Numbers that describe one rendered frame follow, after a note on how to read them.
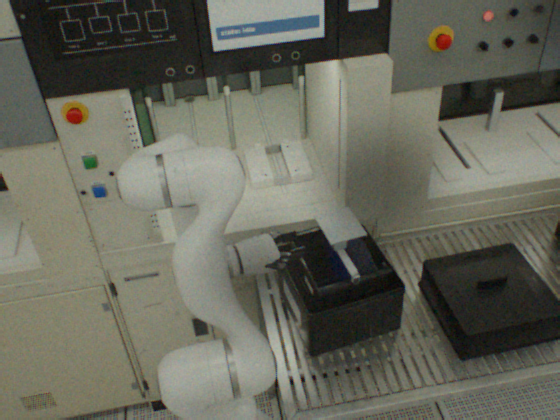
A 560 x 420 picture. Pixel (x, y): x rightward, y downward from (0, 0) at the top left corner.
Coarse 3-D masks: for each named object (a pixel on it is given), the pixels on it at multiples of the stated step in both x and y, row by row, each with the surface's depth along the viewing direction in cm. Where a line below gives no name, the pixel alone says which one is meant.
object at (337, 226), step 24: (336, 216) 159; (312, 240) 171; (336, 240) 152; (312, 264) 176; (384, 264) 159; (312, 288) 157; (336, 288) 153; (360, 288) 158; (384, 288) 161; (312, 312) 164
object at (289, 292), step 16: (368, 240) 177; (384, 256) 168; (288, 272) 165; (288, 288) 169; (400, 288) 159; (288, 304) 175; (304, 304) 156; (352, 304) 156; (368, 304) 158; (384, 304) 160; (400, 304) 163; (304, 320) 159; (320, 320) 155; (336, 320) 158; (352, 320) 160; (368, 320) 162; (384, 320) 165; (400, 320) 167; (304, 336) 165; (320, 336) 160; (336, 336) 162; (352, 336) 164; (368, 336) 167; (320, 352) 164
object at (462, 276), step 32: (448, 256) 177; (480, 256) 176; (512, 256) 175; (448, 288) 167; (480, 288) 166; (512, 288) 166; (544, 288) 165; (448, 320) 165; (480, 320) 158; (512, 320) 158; (544, 320) 158; (480, 352) 161
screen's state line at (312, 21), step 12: (252, 24) 148; (264, 24) 148; (276, 24) 149; (288, 24) 149; (300, 24) 150; (312, 24) 151; (216, 36) 148; (228, 36) 148; (240, 36) 149; (252, 36) 149
